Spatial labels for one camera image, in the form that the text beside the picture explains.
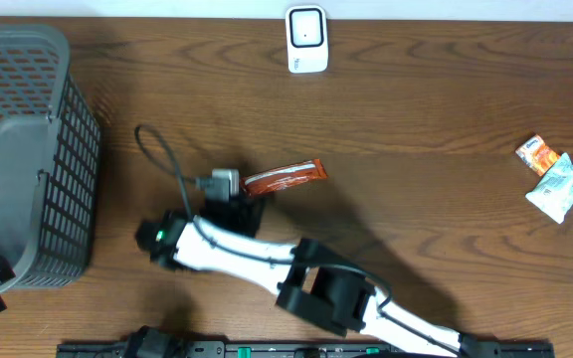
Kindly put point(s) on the red Top chocolate bar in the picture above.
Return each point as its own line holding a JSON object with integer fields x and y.
{"x": 284, "y": 177}

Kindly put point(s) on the orange tissue packet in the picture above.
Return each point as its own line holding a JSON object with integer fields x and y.
{"x": 537, "y": 155}

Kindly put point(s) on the teal wet wipes pack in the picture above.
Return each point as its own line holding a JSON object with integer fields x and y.
{"x": 553, "y": 195}

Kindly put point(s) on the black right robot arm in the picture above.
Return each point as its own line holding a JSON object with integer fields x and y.
{"x": 308, "y": 279}

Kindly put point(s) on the white barcode scanner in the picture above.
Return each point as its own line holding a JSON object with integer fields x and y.
{"x": 306, "y": 39}

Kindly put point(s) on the grey plastic basket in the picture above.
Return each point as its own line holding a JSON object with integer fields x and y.
{"x": 49, "y": 160}

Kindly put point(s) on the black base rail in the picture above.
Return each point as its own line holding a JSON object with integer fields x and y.
{"x": 220, "y": 349}

